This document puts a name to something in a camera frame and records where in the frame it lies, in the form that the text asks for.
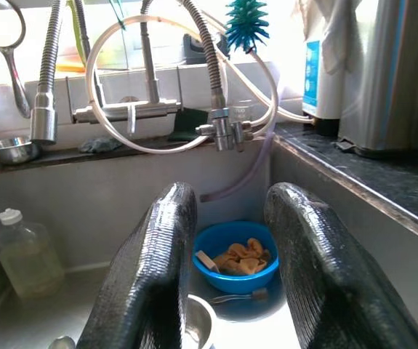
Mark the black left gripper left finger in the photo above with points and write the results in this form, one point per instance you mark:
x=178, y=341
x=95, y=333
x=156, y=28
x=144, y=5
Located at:
x=147, y=276

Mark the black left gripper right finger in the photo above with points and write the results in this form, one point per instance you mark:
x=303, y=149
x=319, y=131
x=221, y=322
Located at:
x=332, y=283

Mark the pale flat stick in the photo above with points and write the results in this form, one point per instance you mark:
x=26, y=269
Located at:
x=206, y=261

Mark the thin brown utensil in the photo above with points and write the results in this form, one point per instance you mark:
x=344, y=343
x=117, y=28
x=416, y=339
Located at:
x=259, y=293

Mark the brown food scraps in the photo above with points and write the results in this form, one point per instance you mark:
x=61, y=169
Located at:
x=245, y=260

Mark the blue plastic bowl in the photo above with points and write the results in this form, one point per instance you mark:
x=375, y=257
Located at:
x=237, y=283

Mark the steel sink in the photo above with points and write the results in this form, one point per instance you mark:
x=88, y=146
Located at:
x=85, y=189

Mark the clear thin tube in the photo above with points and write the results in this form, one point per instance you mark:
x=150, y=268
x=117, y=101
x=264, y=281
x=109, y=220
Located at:
x=223, y=192

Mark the clear plastic bottle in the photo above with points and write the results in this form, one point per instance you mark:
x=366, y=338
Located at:
x=27, y=261

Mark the grey scrubbing wad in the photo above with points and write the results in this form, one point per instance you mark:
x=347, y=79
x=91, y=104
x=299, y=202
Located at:
x=99, y=144

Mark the green scouring pad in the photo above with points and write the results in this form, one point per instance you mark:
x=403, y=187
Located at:
x=187, y=125

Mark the white plastic strip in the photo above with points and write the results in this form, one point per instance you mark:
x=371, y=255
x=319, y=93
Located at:
x=131, y=120

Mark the steel sink mixer tap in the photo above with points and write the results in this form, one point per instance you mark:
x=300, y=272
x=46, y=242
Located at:
x=128, y=111

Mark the small steel bowl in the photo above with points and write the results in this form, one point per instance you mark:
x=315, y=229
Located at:
x=12, y=154

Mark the steel flexible spray faucet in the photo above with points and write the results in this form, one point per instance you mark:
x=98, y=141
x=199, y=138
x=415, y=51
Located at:
x=43, y=123

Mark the white water purifier blue label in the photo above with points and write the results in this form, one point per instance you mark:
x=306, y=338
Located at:
x=321, y=94

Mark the clear glass beaker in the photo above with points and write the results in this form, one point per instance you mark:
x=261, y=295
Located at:
x=243, y=111

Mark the steel strainer ladle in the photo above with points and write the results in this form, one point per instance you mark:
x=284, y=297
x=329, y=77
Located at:
x=19, y=98

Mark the dark grey box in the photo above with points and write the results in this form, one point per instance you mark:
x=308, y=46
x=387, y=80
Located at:
x=201, y=49

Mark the blue bottle brush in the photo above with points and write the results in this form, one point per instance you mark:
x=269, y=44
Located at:
x=246, y=25

